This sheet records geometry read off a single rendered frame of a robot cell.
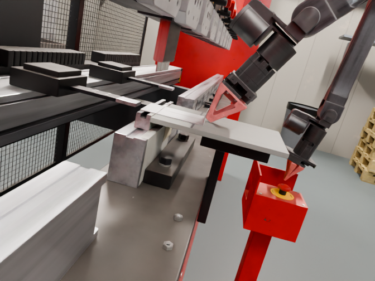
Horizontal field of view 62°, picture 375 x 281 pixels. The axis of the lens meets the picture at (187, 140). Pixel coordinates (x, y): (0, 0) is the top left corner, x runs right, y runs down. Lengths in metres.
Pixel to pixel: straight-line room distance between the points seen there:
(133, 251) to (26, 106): 0.39
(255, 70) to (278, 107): 4.83
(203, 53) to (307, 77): 2.87
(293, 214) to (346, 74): 0.44
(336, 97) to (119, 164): 0.69
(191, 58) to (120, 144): 2.31
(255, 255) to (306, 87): 4.47
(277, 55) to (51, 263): 0.48
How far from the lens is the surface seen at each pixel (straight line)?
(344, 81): 1.04
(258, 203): 0.96
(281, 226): 1.00
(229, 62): 2.80
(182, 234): 0.49
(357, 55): 1.04
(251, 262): 1.15
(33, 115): 0.73
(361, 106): 5.58
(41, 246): 0.32
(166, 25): 0.62
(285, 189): 0.99
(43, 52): 0.97
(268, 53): 0.61
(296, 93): 5.41
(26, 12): 1.11
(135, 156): 0.57
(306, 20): 0.59
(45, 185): 0.37
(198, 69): 2.83
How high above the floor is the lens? 1.14
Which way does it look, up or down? 17 degrees down
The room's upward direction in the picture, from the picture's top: 13 degrees clockwise
